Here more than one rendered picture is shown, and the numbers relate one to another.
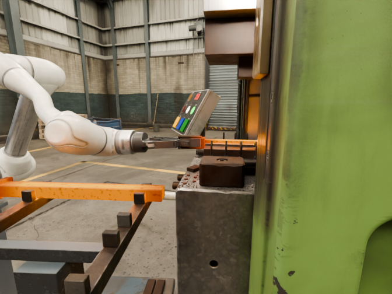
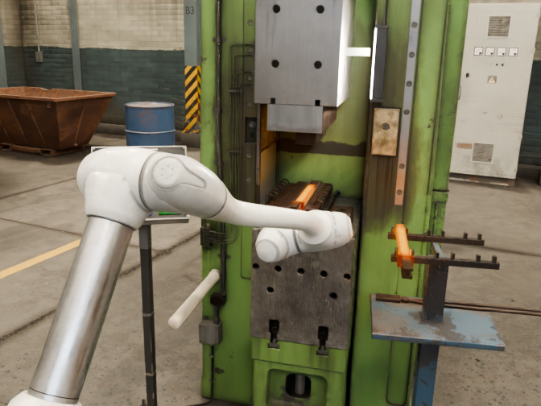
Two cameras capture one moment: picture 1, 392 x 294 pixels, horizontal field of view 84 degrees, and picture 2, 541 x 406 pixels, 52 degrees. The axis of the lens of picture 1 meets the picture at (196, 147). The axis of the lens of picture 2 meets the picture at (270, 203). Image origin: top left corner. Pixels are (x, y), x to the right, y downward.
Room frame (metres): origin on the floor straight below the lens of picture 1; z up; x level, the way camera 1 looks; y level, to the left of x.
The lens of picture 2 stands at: (0.67, 1.93, 1.56)
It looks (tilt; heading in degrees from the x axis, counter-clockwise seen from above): 16 degrees down; 275
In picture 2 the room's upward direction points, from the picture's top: 1 degrees clockwise
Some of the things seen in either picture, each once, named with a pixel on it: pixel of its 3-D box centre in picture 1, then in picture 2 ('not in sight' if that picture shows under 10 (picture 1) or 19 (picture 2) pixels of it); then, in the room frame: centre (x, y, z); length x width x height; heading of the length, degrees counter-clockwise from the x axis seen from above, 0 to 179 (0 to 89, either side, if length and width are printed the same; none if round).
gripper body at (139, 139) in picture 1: (147, 142); not in sight; (0.78, 0.17, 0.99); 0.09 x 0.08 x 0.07; 82
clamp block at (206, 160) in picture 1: (221, 170); (340, 217); (0.59, -0.07, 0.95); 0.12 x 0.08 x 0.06; 82
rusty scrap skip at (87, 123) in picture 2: not in sight; (40, 121); (4.84, -5.88, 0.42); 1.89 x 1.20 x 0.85; 161
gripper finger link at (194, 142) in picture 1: (190, 142); not in sight; (0.75, 0.02, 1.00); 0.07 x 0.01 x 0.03; 82
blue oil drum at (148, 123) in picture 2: not in sight; (150, 142); (2.71, -4.41, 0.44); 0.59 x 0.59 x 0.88
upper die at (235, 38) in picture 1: (273, 43); (304, 112); (0.75, -0.25, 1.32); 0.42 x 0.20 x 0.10; 82
